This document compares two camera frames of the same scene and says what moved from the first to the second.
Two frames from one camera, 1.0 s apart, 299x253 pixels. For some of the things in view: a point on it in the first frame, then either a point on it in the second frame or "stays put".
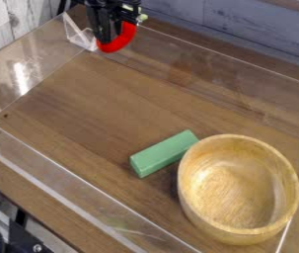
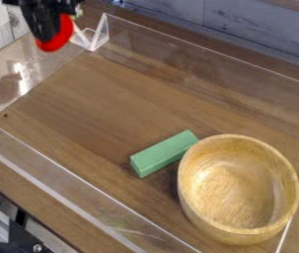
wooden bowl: x=238 y=188 stays put
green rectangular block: x=162 y=154 stays put
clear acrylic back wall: x=255 y=93 stays put
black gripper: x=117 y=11 -> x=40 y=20
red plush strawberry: x=122 y=41 -> x=62 y=37
